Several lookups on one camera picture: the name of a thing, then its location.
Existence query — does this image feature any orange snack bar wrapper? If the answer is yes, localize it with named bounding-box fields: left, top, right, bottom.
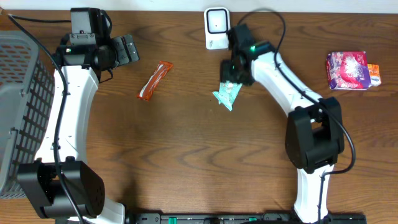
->
left=136, top=61, right=174, bottom=101

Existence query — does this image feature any red purple pad package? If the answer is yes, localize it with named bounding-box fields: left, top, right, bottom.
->
left=326, top=51, right=371, bottom=90

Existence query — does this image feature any small orange tissue pack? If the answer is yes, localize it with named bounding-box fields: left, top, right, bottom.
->
left=368, top=64, right=381, bottom=86

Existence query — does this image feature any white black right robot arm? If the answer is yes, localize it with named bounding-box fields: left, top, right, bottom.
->
left=220, top=24, right=345, bottom=223

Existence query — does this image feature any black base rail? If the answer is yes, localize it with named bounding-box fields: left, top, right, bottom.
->
left=126, top=213, right=368, bottom=224

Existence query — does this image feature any grey plastic mesh basket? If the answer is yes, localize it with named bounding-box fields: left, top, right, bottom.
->
left=1, top=30, right=54, bottom=199

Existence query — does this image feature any teal wet wipes packet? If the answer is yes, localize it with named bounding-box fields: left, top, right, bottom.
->
left=213, top=81, right=243, bottom=111

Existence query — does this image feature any white barcode scanner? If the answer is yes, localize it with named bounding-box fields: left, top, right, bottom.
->
left=203, top=7, right=231, bottom=50

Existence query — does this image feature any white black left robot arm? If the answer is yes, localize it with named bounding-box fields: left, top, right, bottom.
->
left=17, top=33, right=139, bottom=223

